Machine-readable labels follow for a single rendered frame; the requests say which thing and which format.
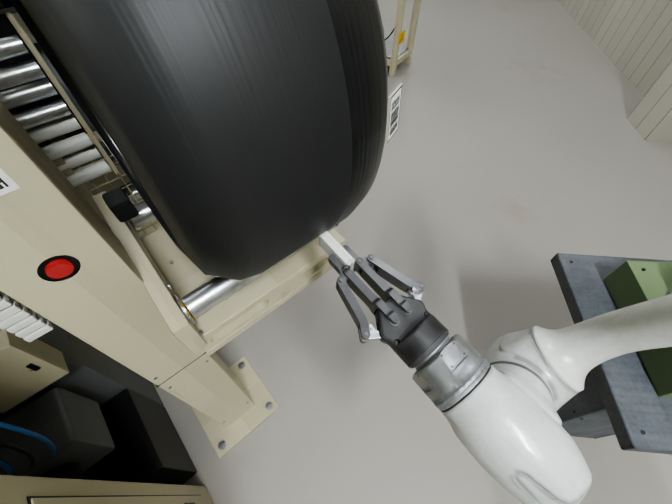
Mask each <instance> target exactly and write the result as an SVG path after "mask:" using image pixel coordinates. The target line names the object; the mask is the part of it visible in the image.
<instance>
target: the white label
mask: <svg viewBox="0 0 672 504"><path fill-rule="evenodd" d="M401 93H402V83H400V84H399V86H398V87H397V88H396V89H395V90H394V91H393V92H392V94H391V95H390V96H389V97H388V109H387V124H386V139H385V144H387V143H388V142H389V141H390V139H391V138H392V137H393V135H394V134H395V133H396V131H397V130H398V124H399V114H400V104H401Z"/></svg>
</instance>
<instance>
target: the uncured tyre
mask: <svg viewBox="0 0 672 504"><path fill-rule="evenodd" d="M10 1H11V3H12V4H13V6H14V8H15V9H16V11H17V12H18V14H19V15H20V17H21V18H22V20H23V21H24V23H25V24H26V26H27V27H28V29H29V31H30V32H31V34H32V35H33V37H34V38H35V40H36V41H37V43H38V44H39V46H40V47H41V49H42V50H43V52H44V53H45V55H46V56H47V58H48V59H49V61H50V62H51V64H52V65H53V67H54V68H55V70H56V71H57V73H58V74H59V76H60V78H61V79H62V81H63V82H64V84H65V85H66V87H67V88H68V90H69V91H70V93H71V94H72V96H73V97H74V99H75V100H76V102H77V103H78V105H79V106H80V107H81V109H82V110H83V112H84V113H85V115H86V116H87V118H88V119H89V121H90V122H91V124H92V125H93V127H94V128H95V130H96V131H97V133H98V134H99V136H100V137H101V139H102V140H103V142H104V143H105V145H106V146H107V148H108V149H109V151H110V152H111V153H112V155H113V156H114V158H115V159H116V161H117V162H118V164H119V165H120V167H121V168H122V170H123V171H124V173H125V174H126V175H127V177H128V178H129V180H130V181H131V183H132V184H133V186H134V187H135V189H136V190H137V191H138V193H139V194H140V196H141V197H142V199H143V200H144V201H145V203H146V204H147V206H148V207H149V209H150V210H151V211H152V213H153V214H154V216H155V217H156V219H157V220H158V221H159V223H160V224H161V226H162V227H163V228H164V230H165V231H166V233H167V234H168V235H169V237H170V238H171V239H172V241H173V242H174V243H175V245H176V246H177V247H178V248H179V249H180V250H181V251H182V252H183V253H184V254H185V255H186V256H187V257H188V258H189V259H190V260H191V261H192V262H193V263H194V264H195V265H196V266H197V267H198V268H199V269H200V270H201V271H202V272H203V273H204V274H205V275H209V276H216V277H222V278H229V279H236V280H242V279H245V278H248V277H251V276H255V275H258V274H261V273H263V272H264V271H266V270H267V269H269V268H270V267H272V266H274V265H275V264H277V263H278V262H280V261H281V260H283V259H284V258H286V257H287V256H289V255H291V254H292V253H294V252H295V251H297V250H298V249H300V248H301V247H303V246H304V245H306V244H308V243H309V242H311V241H312V240H314V239H315V238H317V237H318V236H320V235H321V234H323V233H324V232H326V231H328V230H329V229H331V228H332V227H334V226H335V225H337V224H338V223H340V222H342V221H343V220H345V219H346V218H347V217H348V216H349V215H350V214H351V213H352V212H353V211H354V210H355V209H356V207H357V206H358V205H359V204H360V203H361V201H362V200H363V199H364V198H365V196H366V195H367V194H368V192H369V190H370V189H371V187H372V185H373V183H374V180H375V178H376V175H377V172H378V169H379V166H380V162H381V158H382V154H383V148H384V142H385V134H386V122H387V103H388V70H387V56H386V46H385V38H384V31H383V25H382V19H381V14H380V9H379V4H378V0H10Z"/></svg>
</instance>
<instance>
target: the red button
mask: <svg viewBox="0 0 672 504"><path fill-rule="evenodd" d="M73 271H74V265H73V263H72V262H71V261H69V260H67V259H57V260H53V261H51V262H49V263H48V264H47V265H46V267H45V272H46V275H47V276H49V277H51V278H55V279H58V278H64V277H67V276H68V275H70V274H71V273H72V272H73Z"/></svg>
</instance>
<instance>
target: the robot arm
mask: <svg viewBox="0 0 672 504"><path fill-rule="evenodd" d="M319 245H320V247H321V248H322V249H323V250H324V251H325V252H326V253H327V254H328V255H329V257H328V262H329V264H330V265H331V266H332V267H333V268H334V269H335V270H336V271H337V273H338V274H339V275H340V276H339V277H338V278H337V281H336V290H337V291H338V293H339V295H340V297H341V299H342V301H343V302H344V304H345V306H346V308H347V310H348V312H349V313H350V315H351V317H352V319H353V321H354V323H355V324H356V326H357V328H358V334H359V340H360V342H361V343H366V342H367V341H368V340H378V339H379V340H380V341H381V342H382V343H384V344H387V345H389V346H390V347H391V348H392V349H393V351H394V352H395V353H396V354H397V355H398V356H399V357H400V358H401V360H402V361H403V362H404V363H405V364H406V365H407V366H408V367H409V368H410V367H411V368H412V369H413V368H414V367H415V369H416V371H415V373H414V374H413V376H412V379H413V381H414V382H415V383H416V384H417V385H418V386H419V387H420V388H421V389H422V391H423V392H424V393H425V394H426V395H427V396H428V397H429V398H430V400H431V401H432V402H433V403H434V405H435V406H436V407H437V408H438V409H439V410H440V411H441V412H442V413H443V415H444V416H445V417H446V419H447V420H448V422H449V423H450V425H451V427H452V429H453V431H454V433H455V435H456V436H457V437H458V439H459V440H460V441H461V443H462V444H463V445H464V447H465V448H466V449H467V450H468V451H469V452H470V454H471V455H472V456H473V457H474V458H475V460H476V461H477V462H478V463H479V464H480V465H481V466H482V467H483V468H484V469H485V470H486V471H487V472H488V473H489V474H490V475H491V476H492V477H493V478H494V479H495V480H496V481H497V482H498V483H499V484H500V485H501V486H502V487H504V488H505V489H506V490H507V491H508V492H509V493H510V494H512V495H513V496H514V497H515V498H517V499H518V500H519V501H521V502H522V503H523V504H579V503H580V502H581V501H582V499H583V498H584V497H585V495H586V493H587V492H588V490H589V488H590V486H591V483H592V474H591V472H590V470H589V467H588V465H587V463H586V461H585V459H584V457H583V455H582V453H581V451H580V450H579V448H578V446H577V445H576V443H575V441H574V440H573V438H572V437H571V436H570V435H569V434H568V433H567V431H566V430H565V429H564V428H563V427H562V420H561V419H560V417H559V415H558V413H557V412H556V411H557V410H558V409H559V408H560V407H561V406H562V405H564V404H565V403H566V402H567V401H568V400H570V399H571V398H572V397H573V396H575V395H576V394H577V393H579V392H580V391H582V390H584V382H585V378H586V376H587V374H588V373H589V371H590V370H591V369H593V368H594V367H596V366H597V365H599V364H601V363H603V362H605V361H607V360H610V359H612V358H615V357H618V356H621V355H624V354H628V353H632V352H637V351H642V350H649V349H658V348H666V347H672V291H671V292H669V293H667V295H665V296H662V297H658V298H655V299H651V300H648V301H645V302H641V303H638V304H634V305H631V306H628V307H624V308H621V309H618V310H614V311H611V312H608V313H605V314H602V315H599V316H596V317H593V318H590V319H587V320H584V321H582V322H579V323H576V324H574V325H571V326H568V327H565V328H561V329H556V330H551V329H545V328H542V327H539V326H534V327H532V328H529V329H525V330H521V331H515V332H510V333H507V334H505V335H502V336H501V337H499V338H498V339H496V340H495V341H494V342H493V343H492V344H491V345H490V347H489V348H488V349H487V351H486V352H485V354H484V356H483V357H482V356H481V355H480V354H479V353H478V352H477V351H476V350H475V349H474V348H473V347H472V346H471V345H470V344H469V343H468V342H467V341H466V340H465V339H464V338H463V337H462V336H461V335H459V334H456V335H454V336H452V337H451V338H449V337H448V335H449V332H448V331H449V330H448V329H447V328H446V327H445V326H444V325H443V324H442V323H441V322H440V321H439V320H438V319H437V318H436V317H435V316H434V315H432V314H431V313H429V312H428V311H427V310H426V308H425V305H424V303H423V302H422V301H421V299H422V293H423V291H424V289H425V287H426V286H425V284H424V283H422V282H418V281H415V280H411V279H410V278H408V277H407V276H405V275H404V274H402V273H401V272H399V271H397V270H396V269H394V268H393V267H391V266H390V265H388V264H387V263H385V262H383V261H382V260H380V259H379V258H377V257H376V256H374V255H372V254H369V255H368V256H367V257H363V258H361V257H359V256H357V255H356V253H355V252H354V251H353V250H352V249H350V247H349V246H347V245H344V246H341V245H340V244H339V243H338V242H337V241H336V240H335V239H334V238H333V237H332V236H331V235H330V234H329V233H328V232H327V231H326V232H324V233H323V234H321V235H320V236H319ZM353 267H354V269H353ZM352 269H353V271H354V272H355V271H356V272H357V273H358V274H359V275H360V276H361V277H362V278H363V279H364V280H365V281H366V282H367V284H368V285H369V286H370V287H371V288H372V289H373V290H374V291H375V292H376V293H377V294H378V295H379V296H380V297H381V298H382V299H381V298H378V297H377V296H376V295H375V294H374V293H373V292H372V291H371V290H370V289H369V288H368V286H367V285H366V284H365V283H364V282H363V281H362V280H361V279H360V278H359V277H358V276H357V275H356V274H355V273H354V272H353V271H352ZM381 277H382V278H383V279H385V280H386V281H388V282H389V283H391V284H392V285H394V286H395V287H397V288H398V289H400V290H402V291H403V292H405V293H407V294H408V296H409V297H407V296H403V295H400V294H399V293H398V292H397V291H396V290H395V289H394V288H391V287H390V286H389V285H388V284H387V283H386V282H385V281H384V280H383V279H382V278H381ZM349 287H350V288H351V289H352V290H353V291H354V293H355V294H356V295H357V296H358V297H359V298H360V299H361V300H362V301H363V302H364V303H365V304H366V305H367V306H368V308H369V309H370V311H371V312H372V314H373V315H374V316H375V319H376V326H377V330H375V329H374V327H373V325H371V324H369V323H368V320H367V318H366V316H365V314H364V312H363V311H362V309H361V307H360V305H359V304H358V302H357V300H356V298H355V297H354V295H353V293H352V291H351V289H350V288H349Z"/></svg>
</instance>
